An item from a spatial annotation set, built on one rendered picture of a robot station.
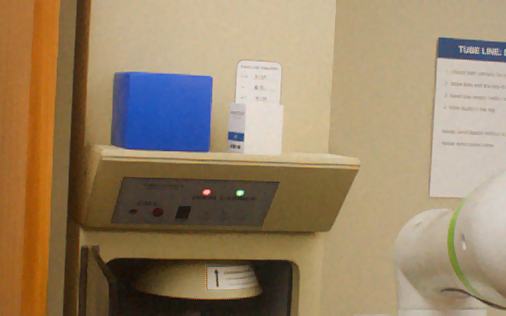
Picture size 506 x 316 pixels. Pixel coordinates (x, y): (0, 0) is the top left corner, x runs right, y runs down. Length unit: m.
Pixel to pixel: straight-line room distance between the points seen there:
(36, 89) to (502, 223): 0.65
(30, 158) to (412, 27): 0.90
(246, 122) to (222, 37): 0.13
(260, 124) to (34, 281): 0.33
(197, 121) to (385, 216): 0.74
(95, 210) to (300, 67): 0.33
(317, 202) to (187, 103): 0.22
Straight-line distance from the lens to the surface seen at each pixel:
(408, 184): 2.12
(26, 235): 1.42
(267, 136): 1.48
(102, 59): 1.52
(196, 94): 1.43
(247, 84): 1.56
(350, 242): 2.09
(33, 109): 1.41
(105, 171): 1.42
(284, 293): 1.64
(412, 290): 1.37
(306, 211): 1.54
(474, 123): 2.17
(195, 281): 1.59
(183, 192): 1.46
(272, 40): 1.57
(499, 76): 2.19
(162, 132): 1.42
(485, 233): 0.95
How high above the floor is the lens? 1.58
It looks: 3 degrees down
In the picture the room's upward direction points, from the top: 3 degrees clockwise
